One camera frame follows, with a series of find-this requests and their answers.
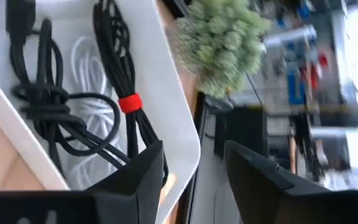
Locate white USB-C cable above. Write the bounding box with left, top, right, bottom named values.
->
left=67, top=35, right=127, bottom=190

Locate white plastic bin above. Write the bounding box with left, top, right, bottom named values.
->
left=0, top=0, right=201, bottom=224

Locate black monitor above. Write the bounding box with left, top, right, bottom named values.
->
left=214, top=107, right=269, bottom=158

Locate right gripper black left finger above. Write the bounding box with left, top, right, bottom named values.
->
left=0, top=140, right=167, bottom=224

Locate black USB-C cable bundle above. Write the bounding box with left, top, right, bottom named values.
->
left=6, top=0, right=130, bottom=177

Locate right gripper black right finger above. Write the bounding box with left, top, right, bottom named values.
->
left=224, top=139, right=358, bottom=224

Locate black cable with red strap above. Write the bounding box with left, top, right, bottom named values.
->
left=92, top=0, right=170, bottom=187

